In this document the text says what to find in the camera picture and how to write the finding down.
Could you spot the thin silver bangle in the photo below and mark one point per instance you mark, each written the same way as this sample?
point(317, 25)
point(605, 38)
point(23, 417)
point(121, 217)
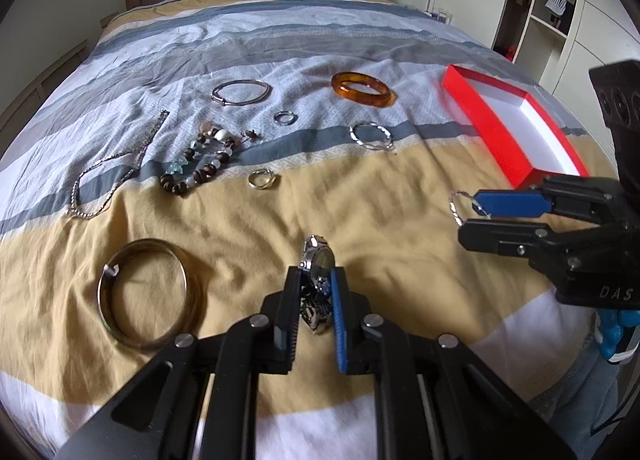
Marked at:
point(241, 92)

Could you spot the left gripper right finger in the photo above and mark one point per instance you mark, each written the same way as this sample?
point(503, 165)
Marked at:
point(368, 344)

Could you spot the bedside table with items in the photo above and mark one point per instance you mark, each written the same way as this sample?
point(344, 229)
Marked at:
point(441, 16)

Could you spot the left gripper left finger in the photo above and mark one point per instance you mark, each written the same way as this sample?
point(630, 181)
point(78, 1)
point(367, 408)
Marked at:
point(263, 343)

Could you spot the silver wristwatch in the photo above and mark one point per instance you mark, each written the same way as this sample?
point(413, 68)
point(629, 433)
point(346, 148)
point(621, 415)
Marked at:
point(315, 265)

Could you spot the white wardrobe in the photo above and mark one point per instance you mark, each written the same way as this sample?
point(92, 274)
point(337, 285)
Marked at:
point(556, 52)

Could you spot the striped duvet cover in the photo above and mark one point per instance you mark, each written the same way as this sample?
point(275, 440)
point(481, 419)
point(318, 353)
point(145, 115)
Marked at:
point(132, 146)

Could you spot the brown horn bangle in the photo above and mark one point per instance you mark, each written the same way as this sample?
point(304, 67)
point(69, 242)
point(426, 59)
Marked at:
point(148, 293)

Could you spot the red shallow box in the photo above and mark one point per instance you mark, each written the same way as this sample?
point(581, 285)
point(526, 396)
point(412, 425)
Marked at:
point(519, 133)

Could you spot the amber resin bangle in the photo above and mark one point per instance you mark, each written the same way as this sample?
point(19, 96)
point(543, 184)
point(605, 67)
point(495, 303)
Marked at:
point(362, 89)

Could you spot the low white wall cabinet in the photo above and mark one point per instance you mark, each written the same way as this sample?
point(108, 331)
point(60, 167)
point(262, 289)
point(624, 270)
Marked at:
point(25, 105)

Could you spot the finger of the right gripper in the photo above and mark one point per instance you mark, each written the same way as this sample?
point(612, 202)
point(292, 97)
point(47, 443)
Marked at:
point(520, 203)
point(504, 238)

